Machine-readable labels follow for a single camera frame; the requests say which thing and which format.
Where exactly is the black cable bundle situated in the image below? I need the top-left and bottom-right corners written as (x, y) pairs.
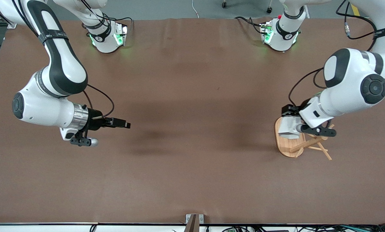
top-left (222, 226), bottom-right (385, 232)

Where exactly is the aluminium frame profile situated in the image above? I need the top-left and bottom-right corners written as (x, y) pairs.
top-left (0, 6), bottom-right (17, 29)

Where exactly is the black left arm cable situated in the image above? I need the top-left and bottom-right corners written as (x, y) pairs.
top-left (289, 0), bottom-right (378, 107)

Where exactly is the black base cable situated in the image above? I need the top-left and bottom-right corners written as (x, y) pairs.
top-left (102, 15), bottom-right (134, 33)
top-left (234, 16), bottom-right (265, 34)

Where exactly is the white table edge rail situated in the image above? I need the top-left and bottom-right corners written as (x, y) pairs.
top-left (0, 222), bottom-right (385, 232)

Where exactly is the small metal bracket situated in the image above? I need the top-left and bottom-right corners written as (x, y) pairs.
top-left (185, 214), bottom-right (204, 224)

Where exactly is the white faceted cup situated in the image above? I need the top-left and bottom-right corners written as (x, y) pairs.
top-left (278, 116), bottom-right (305, 140)

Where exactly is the brown table cover sheet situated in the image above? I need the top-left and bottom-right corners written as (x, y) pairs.
top-left (0, 18), bottom-right (385, 225)

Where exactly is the teal cable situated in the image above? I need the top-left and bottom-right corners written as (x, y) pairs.
top-left (338, 226), bottom-right (373, 232)

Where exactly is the wooden cup rack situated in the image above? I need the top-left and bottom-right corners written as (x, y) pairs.
top-left (274, 117), bottom-right (335, 161)

